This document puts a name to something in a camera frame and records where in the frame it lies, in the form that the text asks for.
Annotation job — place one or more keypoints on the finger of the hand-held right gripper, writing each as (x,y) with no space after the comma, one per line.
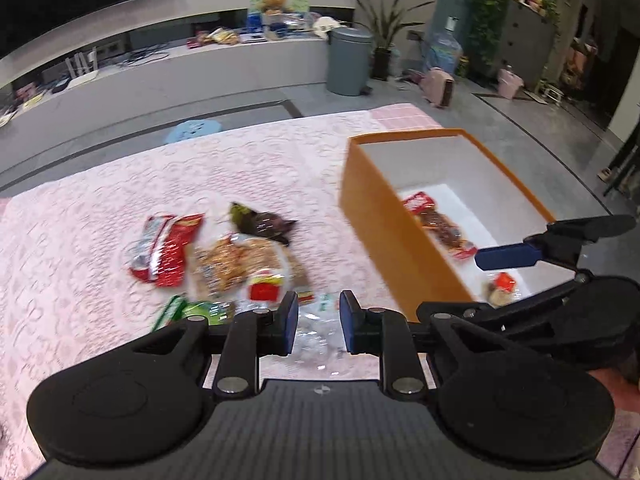
(480,314)
(505,256)

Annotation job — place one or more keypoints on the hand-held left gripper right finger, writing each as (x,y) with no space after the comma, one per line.
(349,324)

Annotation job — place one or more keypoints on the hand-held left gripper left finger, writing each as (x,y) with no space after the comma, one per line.
(288,324)

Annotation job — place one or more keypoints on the small red beige snack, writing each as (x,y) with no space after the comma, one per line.
(501,287)

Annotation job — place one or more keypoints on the white clear snack packet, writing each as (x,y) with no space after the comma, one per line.
(320,341)

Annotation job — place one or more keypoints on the clear peanut snack bag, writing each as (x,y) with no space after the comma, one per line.
(230,260)

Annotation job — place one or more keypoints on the bright green snack packet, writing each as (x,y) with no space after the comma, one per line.
(200,310)

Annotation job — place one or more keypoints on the orange cardboard box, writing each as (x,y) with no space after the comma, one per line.
(400,240)

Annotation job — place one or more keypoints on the pile of snacks on console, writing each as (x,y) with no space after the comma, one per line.
(217,36)

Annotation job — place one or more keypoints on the red label meat packet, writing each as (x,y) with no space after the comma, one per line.
(440,222)

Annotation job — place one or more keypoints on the dark green snack packet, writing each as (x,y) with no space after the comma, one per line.
(260,222)

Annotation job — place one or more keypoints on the red and white snack packet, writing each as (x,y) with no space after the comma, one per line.
(149,247)

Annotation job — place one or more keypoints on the white step stool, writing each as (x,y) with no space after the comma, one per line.
(550,94)

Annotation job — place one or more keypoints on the pink bag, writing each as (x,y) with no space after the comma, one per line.
(510,84)

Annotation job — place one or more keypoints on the blue water jug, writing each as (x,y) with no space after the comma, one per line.
(442,52)

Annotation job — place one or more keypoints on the grey cabinet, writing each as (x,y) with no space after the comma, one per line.
(527,42)

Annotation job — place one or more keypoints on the light blue stool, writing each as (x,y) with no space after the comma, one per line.
(192,131)

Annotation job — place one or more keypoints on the pink lace blanket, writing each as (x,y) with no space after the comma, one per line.
(75,260)

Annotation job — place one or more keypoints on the grey trash bin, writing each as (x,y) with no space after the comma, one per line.
(349,62)

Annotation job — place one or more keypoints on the climbing green plant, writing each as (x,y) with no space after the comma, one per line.
(487,5)

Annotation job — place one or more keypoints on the tall potted plant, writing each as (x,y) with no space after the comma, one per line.
(385,30)

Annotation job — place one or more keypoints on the long white tv console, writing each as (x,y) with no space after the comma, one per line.
(200,67)

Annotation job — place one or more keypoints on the white cloth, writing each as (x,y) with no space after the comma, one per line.
(327,26)

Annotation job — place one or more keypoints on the blue boxes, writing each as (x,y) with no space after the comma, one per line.
(255,22)

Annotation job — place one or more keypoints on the teddy bear picture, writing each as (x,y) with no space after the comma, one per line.
(277,2)

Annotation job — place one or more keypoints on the white router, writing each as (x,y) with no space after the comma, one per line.
(82,72)

